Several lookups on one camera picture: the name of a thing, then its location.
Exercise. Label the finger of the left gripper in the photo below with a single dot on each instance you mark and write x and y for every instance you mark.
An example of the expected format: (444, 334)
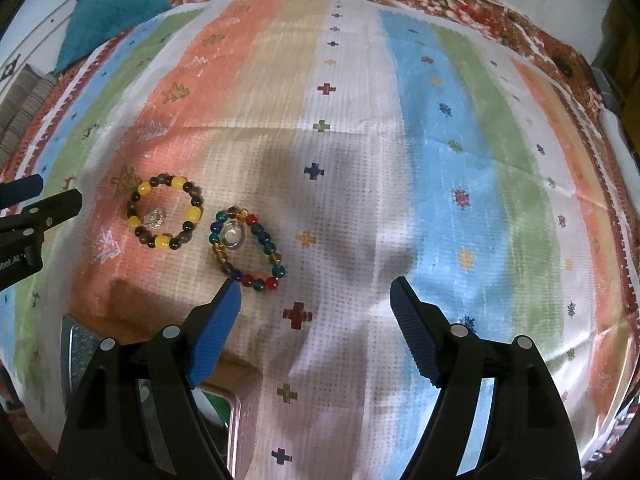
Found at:
(15, 192)
(22, 234)

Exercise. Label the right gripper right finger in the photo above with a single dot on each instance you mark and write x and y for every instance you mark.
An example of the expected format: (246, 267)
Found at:
(456, 362)

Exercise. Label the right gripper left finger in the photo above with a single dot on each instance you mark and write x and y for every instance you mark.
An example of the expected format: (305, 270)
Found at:
(175, 361)

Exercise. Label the small silver charm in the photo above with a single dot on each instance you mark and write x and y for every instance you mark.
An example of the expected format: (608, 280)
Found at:
(154, 219)

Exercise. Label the green jade bangle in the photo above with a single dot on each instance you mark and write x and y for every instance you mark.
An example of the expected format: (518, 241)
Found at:
(216, 409)

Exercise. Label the silver metal jewelry box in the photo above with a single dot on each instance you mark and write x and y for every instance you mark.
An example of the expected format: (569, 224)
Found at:
(77, 347)

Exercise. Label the brown striped cushion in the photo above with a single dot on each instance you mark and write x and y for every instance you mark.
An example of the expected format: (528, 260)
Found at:
(20, 107)

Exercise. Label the teal cloth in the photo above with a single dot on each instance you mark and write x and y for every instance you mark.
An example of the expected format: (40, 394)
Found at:
(93, 22)

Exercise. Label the colourful striped blanket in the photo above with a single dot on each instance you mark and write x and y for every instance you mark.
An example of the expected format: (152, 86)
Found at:
(369, 143)

